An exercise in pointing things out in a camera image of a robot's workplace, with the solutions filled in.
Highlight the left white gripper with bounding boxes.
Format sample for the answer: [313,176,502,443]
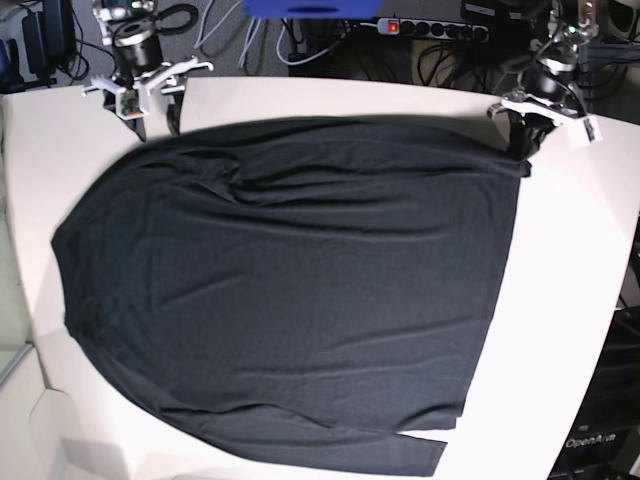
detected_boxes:
[487,88,601,160]

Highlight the blue plastic box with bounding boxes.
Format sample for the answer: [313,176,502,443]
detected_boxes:
[244,0,381,19]

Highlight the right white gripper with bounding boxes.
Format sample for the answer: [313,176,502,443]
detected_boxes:
[82,57,214,142]

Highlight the white power strip red switch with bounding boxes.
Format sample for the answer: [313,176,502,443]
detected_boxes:
[372,17,490,43]

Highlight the white cable bundle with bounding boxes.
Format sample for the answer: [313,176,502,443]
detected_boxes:
[193,0,346,71]

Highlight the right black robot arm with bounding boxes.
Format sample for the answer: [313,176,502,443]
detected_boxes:
[83,1,214,141]

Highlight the black power adapter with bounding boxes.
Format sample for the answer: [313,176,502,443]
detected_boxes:
[22,0,75,77]

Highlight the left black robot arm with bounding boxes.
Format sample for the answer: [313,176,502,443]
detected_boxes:
[487,1,602,161]

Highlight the black OpenArm control box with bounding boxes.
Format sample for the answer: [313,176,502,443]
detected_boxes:
[549,307,639,479]

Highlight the dark navy long-sleeve shirt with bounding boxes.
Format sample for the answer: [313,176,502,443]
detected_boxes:
[52,118,530,477]

